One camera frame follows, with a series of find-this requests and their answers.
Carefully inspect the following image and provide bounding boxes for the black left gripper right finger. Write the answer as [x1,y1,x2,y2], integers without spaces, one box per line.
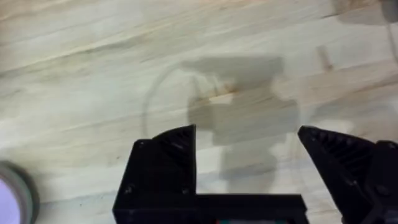
[297,125,398,224]

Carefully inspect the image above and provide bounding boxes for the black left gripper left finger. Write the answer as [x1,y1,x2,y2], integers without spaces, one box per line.
[112,124,198,224]

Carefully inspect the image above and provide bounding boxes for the grey round cup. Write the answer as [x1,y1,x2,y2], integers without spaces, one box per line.
[0,160,40,224]

